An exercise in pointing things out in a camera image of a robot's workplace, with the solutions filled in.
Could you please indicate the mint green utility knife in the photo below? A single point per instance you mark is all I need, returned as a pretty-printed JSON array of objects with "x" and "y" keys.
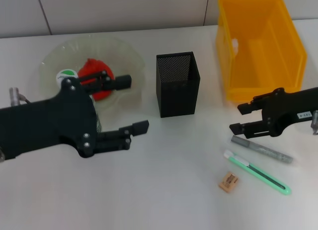
[{"x": 268, "y": 181}]

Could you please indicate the yellow plastic bin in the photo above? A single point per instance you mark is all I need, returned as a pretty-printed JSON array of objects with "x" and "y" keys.
[{"x": 261, "y": 41}]

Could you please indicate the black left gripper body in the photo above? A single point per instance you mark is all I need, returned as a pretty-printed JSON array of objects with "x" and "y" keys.
[{"x": 49, "y": 123}]

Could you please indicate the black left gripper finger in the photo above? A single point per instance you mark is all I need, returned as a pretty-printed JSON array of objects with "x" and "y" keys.
[
  {"x": 124, "y": 135},
  {"x": 119, "y": 82}
]

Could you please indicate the grey glitter pen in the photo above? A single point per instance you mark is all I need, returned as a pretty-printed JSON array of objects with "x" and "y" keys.
[{"x": 263, "y": 149}]

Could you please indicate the white paper ball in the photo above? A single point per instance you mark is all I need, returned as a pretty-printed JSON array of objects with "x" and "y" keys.
[{"x": 235, "y": 43}]

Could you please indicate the red orange fruit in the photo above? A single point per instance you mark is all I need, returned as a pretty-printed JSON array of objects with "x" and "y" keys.
[{"x": 95, "y": 66}]

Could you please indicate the black mesh pen holder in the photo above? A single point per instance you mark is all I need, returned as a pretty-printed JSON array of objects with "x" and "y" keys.
[{"x": 179, "y": 98}]

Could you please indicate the tan eraser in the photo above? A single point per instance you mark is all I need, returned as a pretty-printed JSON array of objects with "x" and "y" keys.
[{"x": 229, "y": 182}]

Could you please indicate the clear glass fruit plate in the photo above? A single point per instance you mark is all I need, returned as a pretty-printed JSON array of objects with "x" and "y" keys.
[{"x": 119, "y": 56}]

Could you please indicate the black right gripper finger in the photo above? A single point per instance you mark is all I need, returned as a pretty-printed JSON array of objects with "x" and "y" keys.
[
  {"x": 253, "y": 129},
  {"x": 256, "y": 104}
]

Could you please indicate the clear green-label water bottle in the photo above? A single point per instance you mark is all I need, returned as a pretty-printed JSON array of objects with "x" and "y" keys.
[{"x": 65, "y": 76}]

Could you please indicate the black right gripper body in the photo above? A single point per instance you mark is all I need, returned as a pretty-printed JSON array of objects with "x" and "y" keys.
[{"x": 293, "y": 105}]

